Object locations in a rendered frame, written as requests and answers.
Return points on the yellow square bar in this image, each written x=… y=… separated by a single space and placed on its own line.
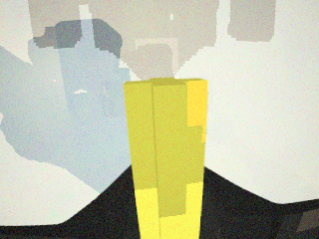
x=166 y=120

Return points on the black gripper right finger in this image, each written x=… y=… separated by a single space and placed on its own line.
x=230 y=212

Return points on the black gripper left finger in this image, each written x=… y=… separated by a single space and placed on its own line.
x=112 y=215

